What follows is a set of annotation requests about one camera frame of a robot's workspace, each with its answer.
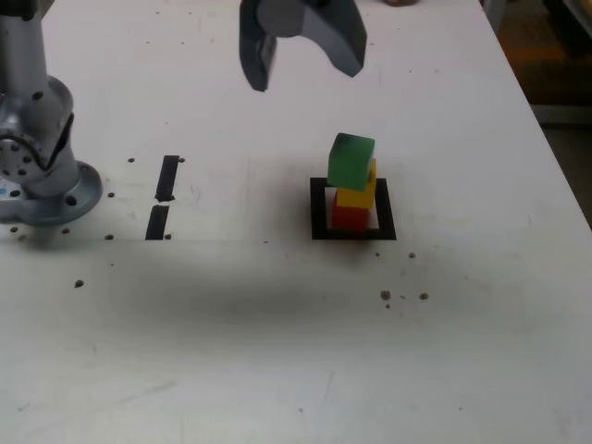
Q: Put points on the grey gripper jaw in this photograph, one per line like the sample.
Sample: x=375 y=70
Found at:
x=337 y=37

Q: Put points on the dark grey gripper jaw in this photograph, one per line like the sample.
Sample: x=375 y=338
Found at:
x=254 y=60

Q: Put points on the green cube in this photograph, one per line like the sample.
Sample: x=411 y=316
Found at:
x=349 y=162

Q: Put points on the yellow cube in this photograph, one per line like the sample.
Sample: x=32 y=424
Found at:
x=353 y=199

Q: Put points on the red cube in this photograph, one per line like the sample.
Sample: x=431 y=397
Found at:
x=349 y=218

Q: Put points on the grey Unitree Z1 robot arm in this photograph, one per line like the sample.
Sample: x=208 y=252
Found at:
x=23 y=55

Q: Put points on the black tape square outline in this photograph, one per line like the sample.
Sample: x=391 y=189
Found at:
x=319 y=208

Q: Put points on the black tape strip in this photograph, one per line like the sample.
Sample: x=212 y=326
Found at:
x=167 y=176

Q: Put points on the brown wooden crate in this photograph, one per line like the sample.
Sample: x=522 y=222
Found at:
x=555 y=69

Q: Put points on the grey metal beam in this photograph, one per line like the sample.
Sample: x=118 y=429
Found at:
x=564 y=111

